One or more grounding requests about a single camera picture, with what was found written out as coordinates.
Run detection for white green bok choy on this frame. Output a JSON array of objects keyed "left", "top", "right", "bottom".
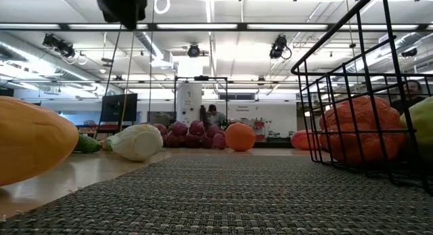
[{"left": 102, "top": 123, "right": 164, "bottom": 163}]

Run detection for red orange mango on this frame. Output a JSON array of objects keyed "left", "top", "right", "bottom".
[{"left": 290, "top": 129, "right": 321, "bottom": 151}]

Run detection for black ceiling-mounted camera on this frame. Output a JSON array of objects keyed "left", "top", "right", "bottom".
[
  {"left": 42, "top": 33, "right": 76, "bottom": 58},
  {"left": 269, "top": 34, "right": 292, "bottom": 60},
  {"left": 187, "top": 43, "right": 201, "bottom": 58}
]

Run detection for green cucumber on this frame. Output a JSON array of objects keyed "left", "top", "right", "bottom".
[{"left": 73, "top": 133, "right": 102, "bottom": 154}]

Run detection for small orange pumpkin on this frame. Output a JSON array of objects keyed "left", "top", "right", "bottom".
[{"left": 319, "top": 95, "right": 407, "bottom": 167}]

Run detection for red storage bins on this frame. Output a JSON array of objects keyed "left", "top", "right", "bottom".
[{"left": 252, "top": 119, "right": 267, "bottom": 141}]

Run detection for person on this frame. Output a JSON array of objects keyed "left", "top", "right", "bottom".
[
  {"left": 206, "top": 104, "right": 227, "bottom": 126},
  {"left": 392, "top": 79, "right": 429, "bottom": 114}
]

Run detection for white column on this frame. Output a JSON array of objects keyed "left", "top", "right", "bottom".
[{"left": 175, "top": 82, "right": 203, "bottom": 127}]

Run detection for grey woven placemat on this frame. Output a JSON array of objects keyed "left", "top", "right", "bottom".
[{"left": 0, "top": 155, "right": 433, "bottom": 235}]

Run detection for black monitor screen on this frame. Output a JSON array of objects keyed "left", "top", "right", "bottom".
[{"left": 101, "top": 93, "right": 139, "bottom": 124}]

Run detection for green apple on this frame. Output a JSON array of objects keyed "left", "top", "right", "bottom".
[{"left": 400, "top": 96, "right": 433, "bottom": 161}]

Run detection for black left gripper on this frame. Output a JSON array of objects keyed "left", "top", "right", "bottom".
[{"left": 94, "top": 0, "right": 149, "bottom": 31}]

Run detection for black wire basket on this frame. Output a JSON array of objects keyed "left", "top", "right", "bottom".
[{"left": 290, "top": 0, "right": 433, "bottom": 195}]

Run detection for round orange fruit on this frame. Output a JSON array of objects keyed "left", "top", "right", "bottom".
[{"left": 225, "top": 122, "right": 257, "bottom": 152}]

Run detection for black metal rig frame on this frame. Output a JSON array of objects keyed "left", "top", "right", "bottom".
[{"left": 0, "top": 22, "right": 433, "bottom": 32}]

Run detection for white cable loop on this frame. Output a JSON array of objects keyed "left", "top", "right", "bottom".
[{"left": 154, "top": 0, "right": 171, "bottom": 15}]

